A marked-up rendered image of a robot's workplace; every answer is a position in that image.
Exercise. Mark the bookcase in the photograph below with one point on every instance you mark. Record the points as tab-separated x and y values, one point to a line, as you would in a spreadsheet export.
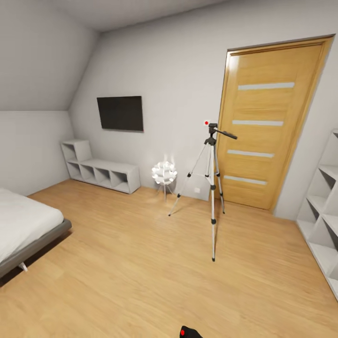
81	166
317	216

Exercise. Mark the wall mounted tv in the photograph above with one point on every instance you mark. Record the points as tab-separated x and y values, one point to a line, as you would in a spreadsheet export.
121	113

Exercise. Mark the door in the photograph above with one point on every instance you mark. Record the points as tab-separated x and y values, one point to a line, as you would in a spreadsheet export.
265	98

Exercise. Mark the bed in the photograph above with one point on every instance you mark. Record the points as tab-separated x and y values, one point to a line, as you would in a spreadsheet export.
26	226

